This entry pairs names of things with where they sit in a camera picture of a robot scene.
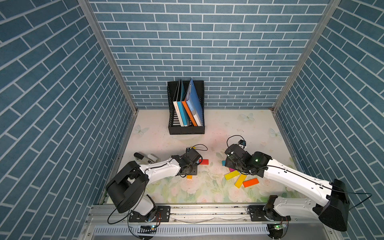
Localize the black white stapler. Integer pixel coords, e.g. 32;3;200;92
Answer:
134;153;160;164

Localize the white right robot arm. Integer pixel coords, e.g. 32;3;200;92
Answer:
225;144;350;232

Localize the orange book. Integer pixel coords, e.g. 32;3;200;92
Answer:
182;101;198;127

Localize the red small block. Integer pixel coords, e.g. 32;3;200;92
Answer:
199;159;209;165

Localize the blue folder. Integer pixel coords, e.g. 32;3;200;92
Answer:
185;79;204;127

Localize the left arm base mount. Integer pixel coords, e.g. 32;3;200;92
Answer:
129;206;171;223

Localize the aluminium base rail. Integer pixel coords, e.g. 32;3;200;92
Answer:
86;203;320;225

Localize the yellow slanted block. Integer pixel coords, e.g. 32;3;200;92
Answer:
235;174;247;189

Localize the lime yellow block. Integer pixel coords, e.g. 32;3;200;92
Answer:
224;171;240;181

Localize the white book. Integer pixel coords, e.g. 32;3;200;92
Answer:
173;80;184;127

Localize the orange red block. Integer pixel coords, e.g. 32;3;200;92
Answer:
243;178;259;188

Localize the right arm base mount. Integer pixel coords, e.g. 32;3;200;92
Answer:
246;205;291;222

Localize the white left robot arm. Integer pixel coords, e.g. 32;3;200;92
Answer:
106;148;203;221

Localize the teal book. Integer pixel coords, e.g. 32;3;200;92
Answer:
177;79;190;127

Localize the black mesh file holder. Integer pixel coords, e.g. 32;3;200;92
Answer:
167;80;205;135

